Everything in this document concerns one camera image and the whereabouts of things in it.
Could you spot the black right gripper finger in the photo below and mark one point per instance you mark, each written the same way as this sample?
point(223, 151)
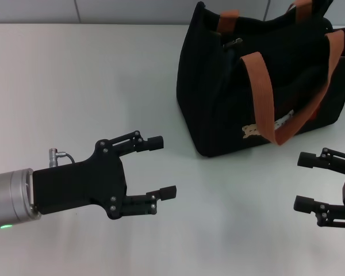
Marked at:
point(325, 211)
point(325, 161)

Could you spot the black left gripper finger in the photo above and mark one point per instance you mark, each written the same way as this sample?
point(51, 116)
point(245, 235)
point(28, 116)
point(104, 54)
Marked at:
point(149, 143)
point(145, 201)

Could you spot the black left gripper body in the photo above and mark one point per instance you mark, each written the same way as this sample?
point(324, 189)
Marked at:
point(80, 184)

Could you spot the silver zipper pull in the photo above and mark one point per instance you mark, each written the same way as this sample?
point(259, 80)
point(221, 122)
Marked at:
point(233, 43)

